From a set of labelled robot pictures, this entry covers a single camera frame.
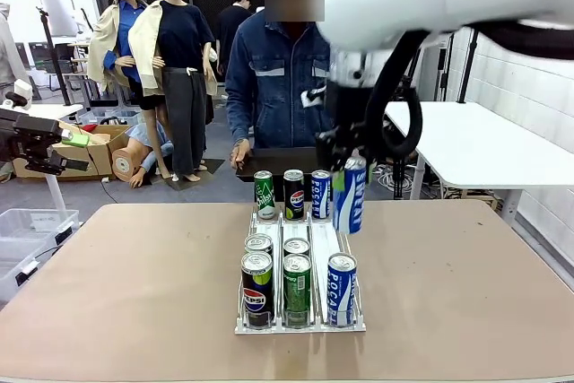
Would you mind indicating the person in denim jacket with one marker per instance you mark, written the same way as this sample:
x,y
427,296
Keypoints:
x,y
278,87

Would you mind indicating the blue Pocari Sweat can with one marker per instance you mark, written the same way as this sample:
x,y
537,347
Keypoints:
x,y
350,208
321,197
341,293

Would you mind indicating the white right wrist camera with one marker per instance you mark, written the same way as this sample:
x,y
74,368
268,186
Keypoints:
x,y
314,97

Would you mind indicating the person's right forearm denim sleeve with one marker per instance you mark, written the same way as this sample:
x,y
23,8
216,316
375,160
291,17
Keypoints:
x,y
240,123

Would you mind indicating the mannequin navy shirt grey trousers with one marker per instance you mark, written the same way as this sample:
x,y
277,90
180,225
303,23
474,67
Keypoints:
x,y
184,87

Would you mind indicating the person's right hand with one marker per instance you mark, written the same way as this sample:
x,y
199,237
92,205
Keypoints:
x,y
240,154

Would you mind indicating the clear plastic storage bin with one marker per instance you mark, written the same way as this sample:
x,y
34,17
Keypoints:
x,y
13,266
112,115
40,221

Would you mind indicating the green Chilsung cider can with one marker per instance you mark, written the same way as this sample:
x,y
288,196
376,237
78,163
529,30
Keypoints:
x,y
297,293
296,246
264,197

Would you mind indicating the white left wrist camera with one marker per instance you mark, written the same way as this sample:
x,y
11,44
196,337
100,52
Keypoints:
x,y
23,87

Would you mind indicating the black light stand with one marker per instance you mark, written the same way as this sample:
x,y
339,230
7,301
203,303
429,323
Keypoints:
x,y
468,64

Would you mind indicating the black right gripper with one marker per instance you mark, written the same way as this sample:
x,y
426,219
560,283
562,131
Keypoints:
x,y
347,107

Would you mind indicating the black serving tray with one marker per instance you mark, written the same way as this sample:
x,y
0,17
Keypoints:
x,y
282,161

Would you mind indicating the brown cardboard box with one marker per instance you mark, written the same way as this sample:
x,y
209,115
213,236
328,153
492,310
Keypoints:
x,y
98,154

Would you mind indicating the mannequin black hat beige coat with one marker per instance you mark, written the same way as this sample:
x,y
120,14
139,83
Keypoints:
x,y
103,42

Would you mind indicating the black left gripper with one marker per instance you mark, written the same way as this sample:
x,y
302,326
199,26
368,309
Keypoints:
x,y
27,136

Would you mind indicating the black tripod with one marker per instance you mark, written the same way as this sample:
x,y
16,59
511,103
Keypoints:
x,y
53,55

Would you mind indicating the white board panel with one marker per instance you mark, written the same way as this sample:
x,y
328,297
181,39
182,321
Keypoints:
x,y
58,11

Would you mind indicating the person in black jacket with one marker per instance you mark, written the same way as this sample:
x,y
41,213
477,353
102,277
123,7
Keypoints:
x,y
233,28

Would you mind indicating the mannequin grey hoodie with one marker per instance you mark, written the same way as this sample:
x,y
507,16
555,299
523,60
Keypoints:
x,y
9,55

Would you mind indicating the white can dispenser rack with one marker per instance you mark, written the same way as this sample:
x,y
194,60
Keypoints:
x,y
319,239

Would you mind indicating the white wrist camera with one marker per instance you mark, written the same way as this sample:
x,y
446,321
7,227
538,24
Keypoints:
x,y
23,87
314,97

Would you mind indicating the black Pepsi can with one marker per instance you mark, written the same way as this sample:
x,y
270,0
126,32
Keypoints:
x,y
258,298
258,243
293,197

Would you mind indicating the lying mannequin light blue shirt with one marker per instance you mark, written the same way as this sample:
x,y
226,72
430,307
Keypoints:
x,y
148,136

